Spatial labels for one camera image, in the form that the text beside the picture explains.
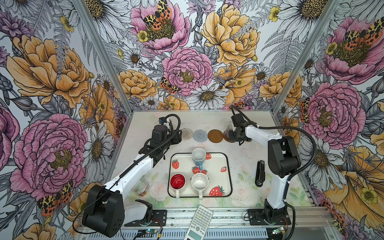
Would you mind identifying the black handle tool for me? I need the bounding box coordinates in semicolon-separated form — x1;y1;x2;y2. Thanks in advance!
255;160;266;188

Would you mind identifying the left green circuit board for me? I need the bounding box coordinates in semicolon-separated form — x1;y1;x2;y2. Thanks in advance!
136;229;161;238

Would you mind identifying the blue white mug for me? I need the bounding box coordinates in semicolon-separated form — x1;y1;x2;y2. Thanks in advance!
192;148;206;171

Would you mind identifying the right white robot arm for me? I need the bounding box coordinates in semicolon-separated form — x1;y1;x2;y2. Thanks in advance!
228;113;301;225

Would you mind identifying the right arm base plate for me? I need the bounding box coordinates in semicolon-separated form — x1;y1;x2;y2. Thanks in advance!
247;208;292;226

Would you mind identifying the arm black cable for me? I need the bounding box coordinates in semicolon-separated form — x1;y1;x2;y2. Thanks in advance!
71;113;182;235
229;104;317;240

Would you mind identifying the blue grey fabric coaster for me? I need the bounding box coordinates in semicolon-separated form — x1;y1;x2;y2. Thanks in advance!
193;130;208;143

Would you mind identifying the clear glass jar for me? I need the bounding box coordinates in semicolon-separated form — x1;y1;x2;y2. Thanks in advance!
135;181;150;197

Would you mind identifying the strawberry print serving tray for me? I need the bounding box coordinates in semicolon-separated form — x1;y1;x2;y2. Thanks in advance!
168;153;233;200

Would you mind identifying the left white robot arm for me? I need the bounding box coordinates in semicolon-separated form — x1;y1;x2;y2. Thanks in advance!
82;123;182;237

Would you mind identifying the white woven round coaster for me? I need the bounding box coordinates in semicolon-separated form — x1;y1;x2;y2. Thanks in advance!
182;128;194;141

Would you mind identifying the white calculator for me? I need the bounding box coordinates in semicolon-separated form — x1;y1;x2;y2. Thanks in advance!
184;205;213;240

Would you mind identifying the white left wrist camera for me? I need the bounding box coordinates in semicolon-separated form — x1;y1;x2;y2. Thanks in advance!
159;117;174;134

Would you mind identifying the brown round wooden coaster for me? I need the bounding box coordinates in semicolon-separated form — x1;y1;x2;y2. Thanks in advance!
223;134;231;143

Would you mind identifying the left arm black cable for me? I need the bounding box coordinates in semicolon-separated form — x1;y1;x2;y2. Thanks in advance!
71;113;182;235

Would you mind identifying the green circuit board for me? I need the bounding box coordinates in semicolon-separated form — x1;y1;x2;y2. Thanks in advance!
272;227;286;235
136;229;161;238

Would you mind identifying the red mug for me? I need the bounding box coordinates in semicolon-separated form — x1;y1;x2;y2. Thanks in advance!
170;174;186;199

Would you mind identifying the purple white mug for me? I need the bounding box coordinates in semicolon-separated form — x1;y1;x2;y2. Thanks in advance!
225;122;235;137

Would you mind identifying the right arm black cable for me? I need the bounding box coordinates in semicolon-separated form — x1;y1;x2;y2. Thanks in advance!
229;104;317;240

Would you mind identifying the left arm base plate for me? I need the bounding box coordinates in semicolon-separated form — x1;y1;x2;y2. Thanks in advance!
124;210;168;227

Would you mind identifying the right green circuit board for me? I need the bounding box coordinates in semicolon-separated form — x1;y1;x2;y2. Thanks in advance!
272;227;286;235

